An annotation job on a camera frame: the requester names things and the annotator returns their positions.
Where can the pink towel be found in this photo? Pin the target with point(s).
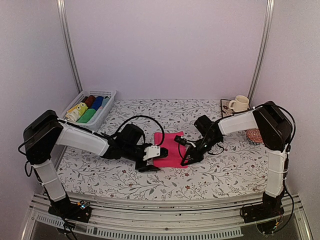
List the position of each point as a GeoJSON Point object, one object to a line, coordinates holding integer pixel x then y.
{"type": "Point", "coordinates": [173, 160]}

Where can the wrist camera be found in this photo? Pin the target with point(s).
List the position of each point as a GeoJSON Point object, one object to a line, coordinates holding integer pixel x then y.
{"type": "Point", "coordinates": [182, 141]}
{"type": "Point", "coordinates": [154, 151]}

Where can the left aluminium frame post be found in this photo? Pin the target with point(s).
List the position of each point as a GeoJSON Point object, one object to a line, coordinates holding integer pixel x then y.
{"type": "Point", "coordinates": [61, 8]}

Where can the light blue rolled towel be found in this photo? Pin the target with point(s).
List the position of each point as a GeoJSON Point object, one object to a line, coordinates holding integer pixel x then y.
{"type": "Point", "coordinates": [104, 103]}

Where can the white plastic basket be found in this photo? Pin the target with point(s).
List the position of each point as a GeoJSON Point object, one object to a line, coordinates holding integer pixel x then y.
{"type": "Point", "coordinates": [96, 121]}

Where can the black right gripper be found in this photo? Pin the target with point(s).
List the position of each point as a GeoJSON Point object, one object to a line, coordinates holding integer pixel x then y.
{"type": "Point", "coordinates": [197, 156]}

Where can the green and cream patterned towel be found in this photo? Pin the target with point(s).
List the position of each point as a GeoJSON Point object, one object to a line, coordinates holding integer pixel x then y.
{"type": "Point", "coordinates": [75, 113]}

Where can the patterned square coaster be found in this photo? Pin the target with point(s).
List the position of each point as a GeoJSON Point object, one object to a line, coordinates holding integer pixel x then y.
{"type": "Point", "coordinates": [224, 107]}

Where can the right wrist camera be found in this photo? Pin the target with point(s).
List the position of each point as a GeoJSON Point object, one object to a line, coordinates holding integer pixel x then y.
{"type": "Point", "coordinates": [182, 141]}

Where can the aluminium frame post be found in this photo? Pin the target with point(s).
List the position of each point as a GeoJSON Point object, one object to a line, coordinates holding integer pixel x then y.
{"type": "Point", "coordinates": [268, 18]}
{"type": "Point", "coordinates": [61, 8]}

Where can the green rolled towel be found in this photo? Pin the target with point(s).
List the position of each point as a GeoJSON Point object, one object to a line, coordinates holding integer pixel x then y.
{"type": "Point", "coordinates": [88, 114]}

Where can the right aluminium frame post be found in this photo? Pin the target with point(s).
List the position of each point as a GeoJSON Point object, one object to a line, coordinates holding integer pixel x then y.
{"type": "Point", "coordinates": [268, 18]}

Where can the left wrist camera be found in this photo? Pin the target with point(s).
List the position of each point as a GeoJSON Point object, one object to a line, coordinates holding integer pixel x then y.
{"type": "Point", "coordinates": [154, 151]}

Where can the brown rolled towel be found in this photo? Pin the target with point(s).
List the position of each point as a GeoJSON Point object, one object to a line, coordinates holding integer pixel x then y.
{"type": "Point", "coordinates": [89, 101]}

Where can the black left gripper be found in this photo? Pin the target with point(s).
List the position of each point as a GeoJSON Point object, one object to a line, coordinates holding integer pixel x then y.
{"type": "Point", "coordinates": [146, 168]}

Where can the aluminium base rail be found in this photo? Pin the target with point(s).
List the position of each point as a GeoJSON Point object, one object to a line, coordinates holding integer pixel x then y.
{"type": "Point", "coordinates": [126, 219]}

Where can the right robot arm white sleeve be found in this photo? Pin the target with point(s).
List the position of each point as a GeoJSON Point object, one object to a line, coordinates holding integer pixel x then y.
{"type": "Point", "coordinates": [277, 128]}

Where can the floral tablecloth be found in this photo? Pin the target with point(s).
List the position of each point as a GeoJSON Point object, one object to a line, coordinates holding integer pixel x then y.
{"type": "Point", "coordinates": [233, 168]}

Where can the cream ceramic mug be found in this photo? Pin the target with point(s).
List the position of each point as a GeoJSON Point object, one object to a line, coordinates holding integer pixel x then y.
{"type": "Point", "coordinates": [239, 104]}

